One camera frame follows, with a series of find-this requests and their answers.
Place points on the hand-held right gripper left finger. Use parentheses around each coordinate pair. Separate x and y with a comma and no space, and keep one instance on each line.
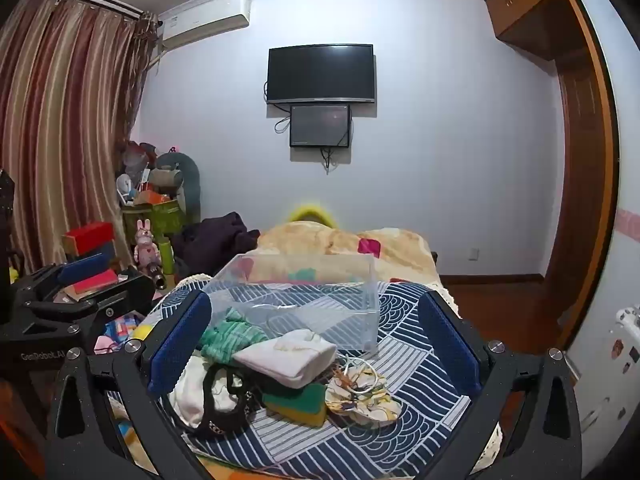
(180,345)

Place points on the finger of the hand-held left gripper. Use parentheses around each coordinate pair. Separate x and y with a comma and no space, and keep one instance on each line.
(85,270)
(125,292)

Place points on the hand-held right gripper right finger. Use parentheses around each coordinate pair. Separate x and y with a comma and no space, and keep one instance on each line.
(450,342)

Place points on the green striped cloth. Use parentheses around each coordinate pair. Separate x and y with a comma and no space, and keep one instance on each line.
(235,335)

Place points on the white cloth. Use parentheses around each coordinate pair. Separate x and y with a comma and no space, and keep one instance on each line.
(195,400)

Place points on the black lace underwear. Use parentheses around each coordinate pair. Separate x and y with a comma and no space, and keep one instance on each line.
(230,420)

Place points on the floral cloth face mask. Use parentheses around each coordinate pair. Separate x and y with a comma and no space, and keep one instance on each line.
(365,405)

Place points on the white towel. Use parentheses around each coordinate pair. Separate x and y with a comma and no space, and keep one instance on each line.
(290,360)

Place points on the green and yellow sponge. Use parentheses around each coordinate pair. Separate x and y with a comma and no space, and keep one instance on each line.
(297,405)

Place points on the clear plastic box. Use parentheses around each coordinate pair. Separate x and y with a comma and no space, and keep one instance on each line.
(320,300)

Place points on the red book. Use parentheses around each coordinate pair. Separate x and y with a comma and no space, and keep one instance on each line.
(92,282)

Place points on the blue box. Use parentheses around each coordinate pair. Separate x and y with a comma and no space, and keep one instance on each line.
(95,252)

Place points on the red box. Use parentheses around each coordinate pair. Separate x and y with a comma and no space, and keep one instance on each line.
(90,235)

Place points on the pink rabbit plush toy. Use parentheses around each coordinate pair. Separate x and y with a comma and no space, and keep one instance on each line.
(146,247)

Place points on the green bottle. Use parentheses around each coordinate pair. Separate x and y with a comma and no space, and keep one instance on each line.
(166,257)

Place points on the blue wave-pattern cloth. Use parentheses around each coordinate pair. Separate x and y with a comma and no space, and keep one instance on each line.
(420,410)

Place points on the green cardboard box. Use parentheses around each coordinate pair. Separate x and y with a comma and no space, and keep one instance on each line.
(160,217)

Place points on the dark purple clothes pile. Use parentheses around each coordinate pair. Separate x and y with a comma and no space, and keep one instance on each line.
(215,242)

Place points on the grey-green long plush toy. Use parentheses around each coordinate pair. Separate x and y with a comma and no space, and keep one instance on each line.
(190,185)

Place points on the striped red and beige curtain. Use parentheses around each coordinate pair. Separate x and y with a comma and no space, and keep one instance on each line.
(65,125)

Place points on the beige fleece blanket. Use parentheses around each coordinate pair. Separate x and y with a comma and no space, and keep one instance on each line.
(310,242)

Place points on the white door with stickers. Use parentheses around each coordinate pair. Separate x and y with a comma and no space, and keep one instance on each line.
(610,260)

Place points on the yellow round object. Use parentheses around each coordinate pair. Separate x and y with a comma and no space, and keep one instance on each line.
(312,212)

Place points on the brown wooden wardrobe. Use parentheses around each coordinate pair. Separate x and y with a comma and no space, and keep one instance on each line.
(580,160)

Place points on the white air conditioner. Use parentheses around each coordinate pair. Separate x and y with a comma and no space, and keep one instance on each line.
(200,22)

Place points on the white wall socket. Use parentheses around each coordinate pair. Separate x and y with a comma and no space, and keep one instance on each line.
(473,253)

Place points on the small black wall monitor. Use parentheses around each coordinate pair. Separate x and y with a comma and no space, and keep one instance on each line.
(320,125)

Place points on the black wall television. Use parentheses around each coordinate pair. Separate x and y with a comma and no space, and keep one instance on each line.
(320,72)

